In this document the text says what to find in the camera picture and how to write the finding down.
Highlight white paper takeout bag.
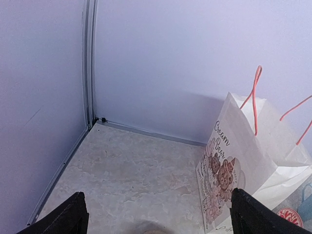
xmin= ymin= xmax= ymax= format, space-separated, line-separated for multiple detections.
xmin=195 ymin=88 xmax=312 ymax=234

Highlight left aluminium corner post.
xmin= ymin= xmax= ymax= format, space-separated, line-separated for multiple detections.
xmin=82 ymin=0 xmax=98 ymax=130

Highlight red patterned small bowl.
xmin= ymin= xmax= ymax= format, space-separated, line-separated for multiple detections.
xmin=277 ymin=207 xmax=303 ymax=228

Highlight blue translucent plastic cup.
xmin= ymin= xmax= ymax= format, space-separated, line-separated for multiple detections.
xmin=297 ymin=183 xmax=312 ymax=223

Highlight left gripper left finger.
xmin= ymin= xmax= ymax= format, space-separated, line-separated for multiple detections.
xmin=18 ymin=192 xmax=89 ymax=234

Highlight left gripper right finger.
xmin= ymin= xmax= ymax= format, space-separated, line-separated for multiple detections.
xmin=230 ymin=188 xmax=310 ymax=234

